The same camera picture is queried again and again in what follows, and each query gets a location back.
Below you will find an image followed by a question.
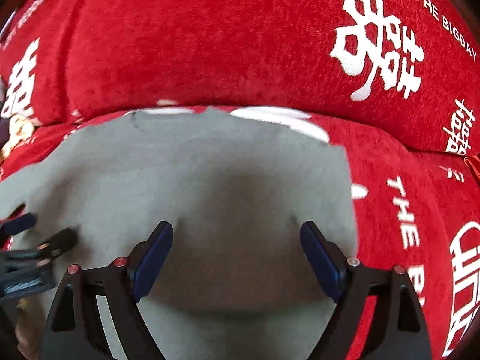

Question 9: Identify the grey knitted sweater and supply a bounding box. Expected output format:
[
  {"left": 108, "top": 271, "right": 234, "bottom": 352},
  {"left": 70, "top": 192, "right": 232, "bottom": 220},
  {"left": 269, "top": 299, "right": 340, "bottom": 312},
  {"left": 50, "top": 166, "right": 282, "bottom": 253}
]
[{"left": 1, "top": 110, "right": 357, "bottom": 359}]

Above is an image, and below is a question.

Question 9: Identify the orange cloth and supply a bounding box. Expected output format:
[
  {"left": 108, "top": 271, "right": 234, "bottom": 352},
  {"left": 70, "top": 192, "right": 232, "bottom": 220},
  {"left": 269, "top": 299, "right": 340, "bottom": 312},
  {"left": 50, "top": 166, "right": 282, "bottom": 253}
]
[{"left": 1, "top": 115, "right": 36, "bottom": 162}]

